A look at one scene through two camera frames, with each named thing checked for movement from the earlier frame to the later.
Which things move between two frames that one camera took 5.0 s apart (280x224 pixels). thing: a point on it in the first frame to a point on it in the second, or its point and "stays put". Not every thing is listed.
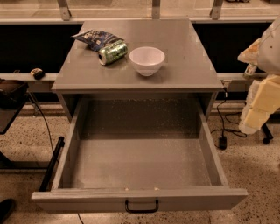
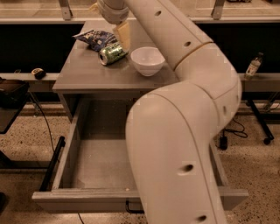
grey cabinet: [186, 73] stays put
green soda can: [112, 52] stays put
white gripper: [270, 52] to [115, 17]
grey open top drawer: [134, 148] stays put
